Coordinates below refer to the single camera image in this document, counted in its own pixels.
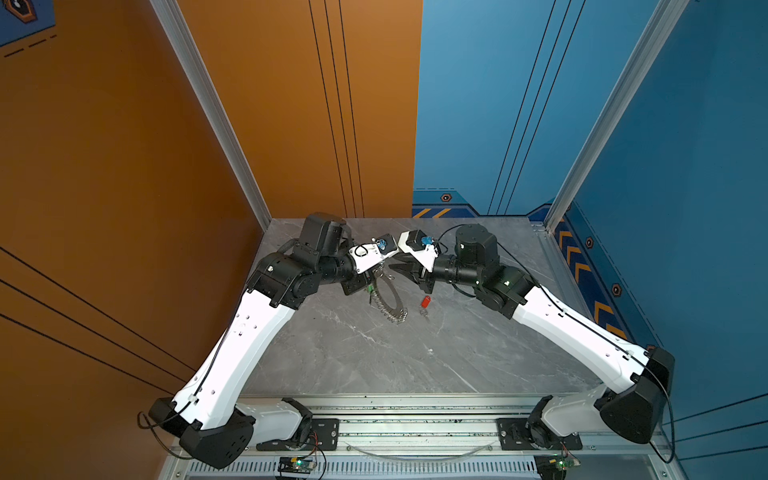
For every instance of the left green circuit board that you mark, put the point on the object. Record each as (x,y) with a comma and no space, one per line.
(297,468)

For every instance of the left aluminium corner post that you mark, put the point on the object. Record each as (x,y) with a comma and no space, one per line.
(177,31)

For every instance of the right green circuit board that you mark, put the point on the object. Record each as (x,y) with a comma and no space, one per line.
(555,467)

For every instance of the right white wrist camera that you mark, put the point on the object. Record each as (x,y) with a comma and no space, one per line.
(418,246)

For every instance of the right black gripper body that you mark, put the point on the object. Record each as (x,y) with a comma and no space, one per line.
(427,279)

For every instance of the aluminium corner post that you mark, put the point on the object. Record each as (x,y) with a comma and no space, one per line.
(177,31)
(654,36)

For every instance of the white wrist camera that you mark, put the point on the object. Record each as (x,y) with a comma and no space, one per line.
(367,256)
(418,246)

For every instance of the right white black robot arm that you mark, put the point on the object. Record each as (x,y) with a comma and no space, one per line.
(633,394)

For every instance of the bunch of coloured key tags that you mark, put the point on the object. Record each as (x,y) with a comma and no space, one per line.
(372,291)

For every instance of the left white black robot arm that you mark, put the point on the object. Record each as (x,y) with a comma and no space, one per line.
(204,415)

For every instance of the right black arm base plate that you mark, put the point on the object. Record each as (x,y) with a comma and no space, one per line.
(520,434)

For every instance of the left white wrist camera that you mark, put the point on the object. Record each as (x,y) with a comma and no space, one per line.
(367,256)

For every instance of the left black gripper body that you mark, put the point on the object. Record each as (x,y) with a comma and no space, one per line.
(354,283)

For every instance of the red tag with small key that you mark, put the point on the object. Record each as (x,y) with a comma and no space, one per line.
(424,306)

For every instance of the green circuit board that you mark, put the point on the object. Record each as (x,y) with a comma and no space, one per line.
(555,467)
(297,468)

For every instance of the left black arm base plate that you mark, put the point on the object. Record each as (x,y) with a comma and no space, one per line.
(324,432)

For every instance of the right aluminium corner post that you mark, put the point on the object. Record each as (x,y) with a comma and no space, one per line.
(654,36)

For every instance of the aluminium rail frame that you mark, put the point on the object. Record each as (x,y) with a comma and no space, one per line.
(437,436)

